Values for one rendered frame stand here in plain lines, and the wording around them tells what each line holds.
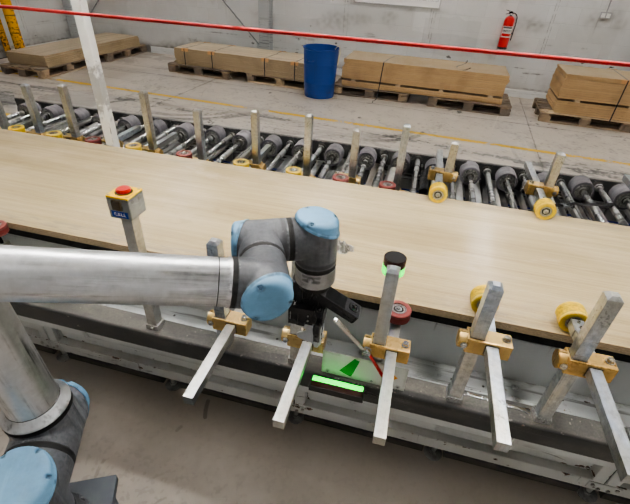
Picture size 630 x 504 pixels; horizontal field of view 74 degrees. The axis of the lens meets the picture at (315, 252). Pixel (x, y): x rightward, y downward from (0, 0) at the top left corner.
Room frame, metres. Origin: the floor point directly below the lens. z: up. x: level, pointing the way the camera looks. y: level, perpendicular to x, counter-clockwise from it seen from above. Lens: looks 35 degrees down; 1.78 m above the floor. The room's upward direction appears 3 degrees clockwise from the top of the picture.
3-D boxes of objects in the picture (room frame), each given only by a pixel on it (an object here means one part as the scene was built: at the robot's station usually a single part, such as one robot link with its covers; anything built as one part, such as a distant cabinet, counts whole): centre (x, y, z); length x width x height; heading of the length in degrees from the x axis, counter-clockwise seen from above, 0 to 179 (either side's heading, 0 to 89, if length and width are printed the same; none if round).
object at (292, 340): (0.91, 0.02, 0.81); 0.14 x 0.06 x 0.05; 77
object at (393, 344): (0.86, -0.23, 0.85); 0.14 x 0.06 x 0.05; 77
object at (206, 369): (0.87, 0.26, 0.80); 0.44 x 0.03 x 0.04; 167
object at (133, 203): (1.02, 0.54, 1.18); 0.07 x 0.07 x 0.08; 77
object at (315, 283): (0.73, 0.00, 1.21); 0.10 x 0.09 x 0.05; 169
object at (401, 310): (0.96, -0.27, 0.85); 0.08 x 0.08 x 0.11
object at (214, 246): (0.97, 0.28, 0.88); 0.04 x 0.04 x 0.48; 77
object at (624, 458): (0.69, -0.72, 0.95); 0.50 x 0.04 x 0.04; 167
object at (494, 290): (0.80, -0.45, 0.91); 0.04 x 0.04 x 0.48; 77
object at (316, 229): (0.73, 0.00, 1.29); 0.10 x 0.09 x 0.12; 103
